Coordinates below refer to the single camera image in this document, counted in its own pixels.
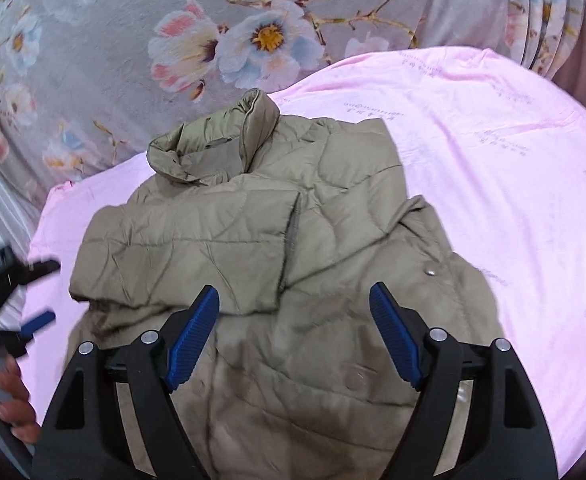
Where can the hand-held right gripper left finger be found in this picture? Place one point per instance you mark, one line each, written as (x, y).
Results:
(193, 330)

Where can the olive quilted puffer jacket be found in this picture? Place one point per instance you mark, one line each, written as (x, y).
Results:
(273, 210)

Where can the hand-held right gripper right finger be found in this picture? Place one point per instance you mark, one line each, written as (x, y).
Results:
(393, 330)

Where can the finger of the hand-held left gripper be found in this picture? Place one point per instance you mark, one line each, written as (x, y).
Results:
(40, 269)
(38, 321)

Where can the pink bed sheet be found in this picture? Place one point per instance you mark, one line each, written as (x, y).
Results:
(473, 160)

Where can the grey floral blanket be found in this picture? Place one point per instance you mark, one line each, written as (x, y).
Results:
(98, 60)

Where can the person's left hand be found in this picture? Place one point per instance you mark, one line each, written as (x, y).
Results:
(18, 400)

